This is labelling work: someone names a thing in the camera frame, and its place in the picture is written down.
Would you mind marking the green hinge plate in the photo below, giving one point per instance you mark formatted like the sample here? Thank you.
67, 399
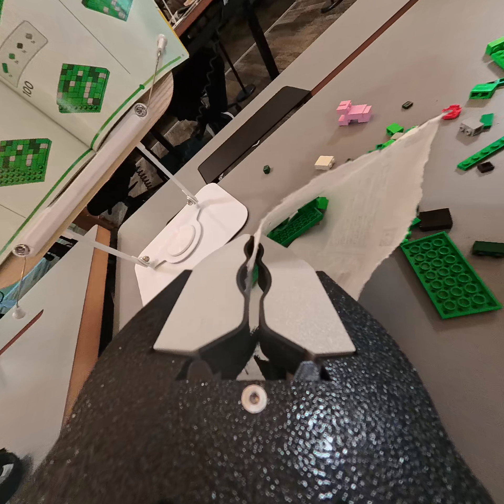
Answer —
482, 90

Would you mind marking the black flat brick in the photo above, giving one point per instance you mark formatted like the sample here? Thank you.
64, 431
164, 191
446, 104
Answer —
435, 219

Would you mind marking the bright green brick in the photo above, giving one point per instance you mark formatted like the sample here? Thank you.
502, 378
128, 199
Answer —
321, 203

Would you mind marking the green brick plate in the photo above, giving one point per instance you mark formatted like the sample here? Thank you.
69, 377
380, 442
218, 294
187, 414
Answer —
293, 226

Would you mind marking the pink toy pig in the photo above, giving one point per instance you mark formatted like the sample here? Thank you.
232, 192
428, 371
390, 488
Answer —
356, 112

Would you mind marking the white book stand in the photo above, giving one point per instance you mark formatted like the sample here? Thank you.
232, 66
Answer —
220, 212

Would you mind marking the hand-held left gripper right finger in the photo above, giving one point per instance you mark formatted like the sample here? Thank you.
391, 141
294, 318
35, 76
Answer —
307, 311

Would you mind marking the grey brick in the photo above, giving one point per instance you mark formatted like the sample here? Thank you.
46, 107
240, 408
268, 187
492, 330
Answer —
470, 128

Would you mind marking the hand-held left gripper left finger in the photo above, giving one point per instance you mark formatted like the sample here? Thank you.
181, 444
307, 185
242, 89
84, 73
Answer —
197, 307

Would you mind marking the cream brick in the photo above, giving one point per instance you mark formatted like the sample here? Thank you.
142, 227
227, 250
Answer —
324, 162

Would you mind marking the long green plate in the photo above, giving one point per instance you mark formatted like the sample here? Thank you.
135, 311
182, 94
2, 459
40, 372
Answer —
482, 153

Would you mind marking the white torn paper bag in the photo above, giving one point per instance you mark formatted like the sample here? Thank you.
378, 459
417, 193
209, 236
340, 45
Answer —
366, 204

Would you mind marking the grey desk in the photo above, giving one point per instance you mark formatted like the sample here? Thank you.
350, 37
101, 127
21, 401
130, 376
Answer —
393, 393

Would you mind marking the background wood edged desk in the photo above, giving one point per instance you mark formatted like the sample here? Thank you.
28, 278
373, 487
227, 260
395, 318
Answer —
263, 39

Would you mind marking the building instruction booklet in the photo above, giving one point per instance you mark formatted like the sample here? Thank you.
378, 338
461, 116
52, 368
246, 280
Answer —
78, 47

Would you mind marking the large green studded plate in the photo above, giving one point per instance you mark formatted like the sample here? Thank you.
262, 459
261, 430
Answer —
451, 275

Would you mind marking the red claw piece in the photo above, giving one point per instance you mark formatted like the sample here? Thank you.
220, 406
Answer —
452, 111

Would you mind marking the small black plate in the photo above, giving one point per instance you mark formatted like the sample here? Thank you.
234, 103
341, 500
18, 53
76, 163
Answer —
485, 167

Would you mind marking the dark green brick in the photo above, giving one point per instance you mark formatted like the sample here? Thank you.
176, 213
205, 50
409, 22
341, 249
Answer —
488, 249

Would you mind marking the neighbouring wood edged desk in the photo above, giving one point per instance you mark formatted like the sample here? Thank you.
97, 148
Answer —
39, 374

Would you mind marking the person's black shoe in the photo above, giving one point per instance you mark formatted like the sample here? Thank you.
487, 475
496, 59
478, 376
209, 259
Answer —
8, 472

